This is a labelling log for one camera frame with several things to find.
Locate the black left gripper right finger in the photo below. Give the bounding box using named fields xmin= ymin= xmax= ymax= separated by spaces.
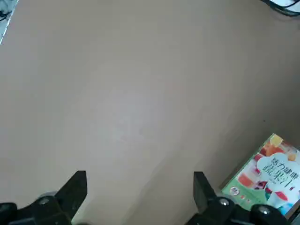
xmin=187 ymin=171 xmax=292 ymax=225

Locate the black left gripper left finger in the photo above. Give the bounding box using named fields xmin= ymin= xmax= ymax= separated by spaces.
xmin=0 ymin=170 xmax=88 ymax=225

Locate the colourful juice recipe book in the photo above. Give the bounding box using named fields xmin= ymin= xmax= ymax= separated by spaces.
xmin=219 ymin=133 xmax=300 ymax=218

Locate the aluminium table edge rail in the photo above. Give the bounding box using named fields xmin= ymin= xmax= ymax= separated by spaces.
xmin=0 ymin=0 xmax=20 ymax=45

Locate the black desk cable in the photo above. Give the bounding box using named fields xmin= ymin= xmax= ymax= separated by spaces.
xmin=260 ymin=0 xmax=300 ymax=17

